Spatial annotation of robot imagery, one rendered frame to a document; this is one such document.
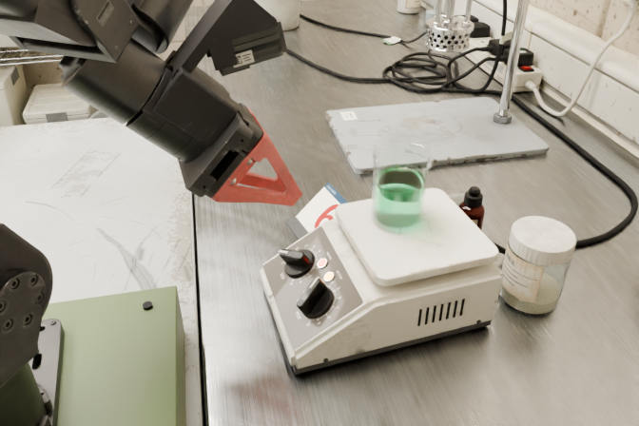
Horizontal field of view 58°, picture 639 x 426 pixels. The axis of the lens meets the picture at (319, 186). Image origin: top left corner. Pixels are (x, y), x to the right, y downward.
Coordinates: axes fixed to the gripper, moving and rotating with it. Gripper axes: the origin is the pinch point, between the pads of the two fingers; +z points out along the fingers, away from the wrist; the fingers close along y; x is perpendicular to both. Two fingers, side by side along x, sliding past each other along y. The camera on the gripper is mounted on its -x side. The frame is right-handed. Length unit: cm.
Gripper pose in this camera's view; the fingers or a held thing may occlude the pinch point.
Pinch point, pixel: (286, 188)
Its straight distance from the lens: 50.5
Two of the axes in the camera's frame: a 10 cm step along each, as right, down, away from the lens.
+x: -6.4, 7.5, 1.5
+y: -3.2, -4.4, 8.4
